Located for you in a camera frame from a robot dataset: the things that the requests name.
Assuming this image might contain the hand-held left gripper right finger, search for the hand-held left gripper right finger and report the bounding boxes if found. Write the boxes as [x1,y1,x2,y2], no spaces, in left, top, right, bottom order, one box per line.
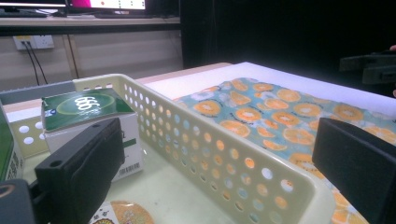
[312,117,396,224]

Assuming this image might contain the black curtain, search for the black curtain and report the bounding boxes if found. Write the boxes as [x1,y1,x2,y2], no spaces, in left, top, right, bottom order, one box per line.
[180,0,396,97]

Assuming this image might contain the cream perforated plastic basket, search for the cream perforated plastic basket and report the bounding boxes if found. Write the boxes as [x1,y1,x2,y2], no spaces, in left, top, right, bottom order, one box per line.
[0,73,336,224]

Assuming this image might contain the white wall socket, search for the white wall socket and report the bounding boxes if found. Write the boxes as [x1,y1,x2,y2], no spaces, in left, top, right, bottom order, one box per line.
[12,35,55,51]

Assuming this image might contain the square green and white box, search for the square green and white box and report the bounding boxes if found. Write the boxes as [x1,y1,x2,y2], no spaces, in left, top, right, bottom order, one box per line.
[41,88,145,183]

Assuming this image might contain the long green and white box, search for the long green and white box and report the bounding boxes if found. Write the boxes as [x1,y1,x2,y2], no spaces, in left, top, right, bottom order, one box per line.
[0,102,26,182]

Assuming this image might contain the black power cable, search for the black power cable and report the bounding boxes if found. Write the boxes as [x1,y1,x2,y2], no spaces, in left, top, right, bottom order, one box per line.
[21,41,41,87]
[27,41,50,85]

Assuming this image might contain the orange print fabric bag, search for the orange print fabric bag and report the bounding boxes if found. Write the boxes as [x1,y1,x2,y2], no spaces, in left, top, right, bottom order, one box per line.
[174,77,396,224]

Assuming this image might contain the computer monitor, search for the computer monitor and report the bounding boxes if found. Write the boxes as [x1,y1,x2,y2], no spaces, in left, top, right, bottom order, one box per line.
[66,0,148,15]
[0,0,68,9]

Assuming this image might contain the wooden desk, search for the wooden desk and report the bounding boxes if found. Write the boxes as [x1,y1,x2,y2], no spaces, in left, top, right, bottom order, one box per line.
[0,16,181,36]

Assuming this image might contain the black keyboard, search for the black keyboard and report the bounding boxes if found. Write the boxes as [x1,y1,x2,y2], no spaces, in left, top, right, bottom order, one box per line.
[0,8,49,19]

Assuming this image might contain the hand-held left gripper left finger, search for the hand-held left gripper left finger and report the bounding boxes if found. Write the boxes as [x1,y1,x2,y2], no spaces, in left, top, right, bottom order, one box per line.
[34,117,126,224]

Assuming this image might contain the orange snack packet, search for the orange snack packet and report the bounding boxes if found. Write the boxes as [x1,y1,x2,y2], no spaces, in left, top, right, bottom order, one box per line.
[89,200,156,224]

